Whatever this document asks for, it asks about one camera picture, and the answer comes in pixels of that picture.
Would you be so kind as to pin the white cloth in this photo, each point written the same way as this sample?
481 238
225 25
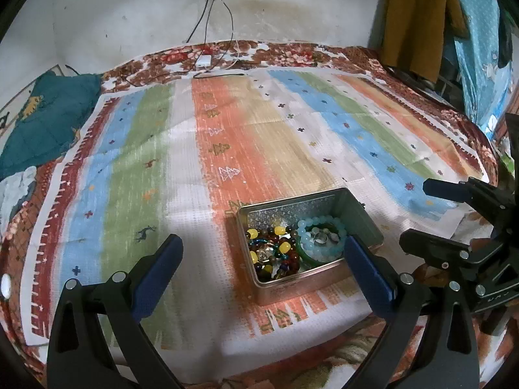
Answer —
16 190

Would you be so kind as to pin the teal quilt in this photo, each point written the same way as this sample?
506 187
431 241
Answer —
44 129

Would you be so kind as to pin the white charger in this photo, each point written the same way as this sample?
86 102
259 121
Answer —
204 61

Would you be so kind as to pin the metal tin box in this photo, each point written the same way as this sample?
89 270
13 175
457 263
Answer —
300 287

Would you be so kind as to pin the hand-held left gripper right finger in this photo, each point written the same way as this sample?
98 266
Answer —
369 275

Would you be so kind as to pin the blue printed cloth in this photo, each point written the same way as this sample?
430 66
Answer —
478 56

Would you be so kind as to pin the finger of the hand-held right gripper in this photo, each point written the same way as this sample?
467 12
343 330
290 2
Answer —
446 190
429 245

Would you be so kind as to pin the black hanging garment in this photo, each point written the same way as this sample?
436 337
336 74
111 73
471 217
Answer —
506 36

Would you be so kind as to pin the mustard hanging garment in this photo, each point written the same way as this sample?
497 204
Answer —
413 16

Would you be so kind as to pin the white round object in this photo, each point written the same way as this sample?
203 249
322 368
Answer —
5 286

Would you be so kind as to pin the striped patterned mat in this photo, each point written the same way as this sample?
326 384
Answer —
162 170

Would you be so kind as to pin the green jade bangle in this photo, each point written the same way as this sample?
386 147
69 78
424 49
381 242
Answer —
305 257

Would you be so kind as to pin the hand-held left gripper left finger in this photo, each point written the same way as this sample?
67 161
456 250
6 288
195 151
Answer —
162 275

